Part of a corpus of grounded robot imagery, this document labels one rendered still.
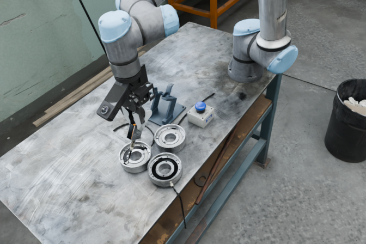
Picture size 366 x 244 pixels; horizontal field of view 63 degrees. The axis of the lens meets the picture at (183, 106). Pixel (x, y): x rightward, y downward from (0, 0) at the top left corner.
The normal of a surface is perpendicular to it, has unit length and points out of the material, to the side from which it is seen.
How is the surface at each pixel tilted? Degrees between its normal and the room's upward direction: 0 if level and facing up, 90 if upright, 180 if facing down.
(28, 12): 90
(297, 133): 0
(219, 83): 0
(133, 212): 0
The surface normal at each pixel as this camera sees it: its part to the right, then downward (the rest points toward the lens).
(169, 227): -0.07, -0.72
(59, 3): 0.80, 0.36
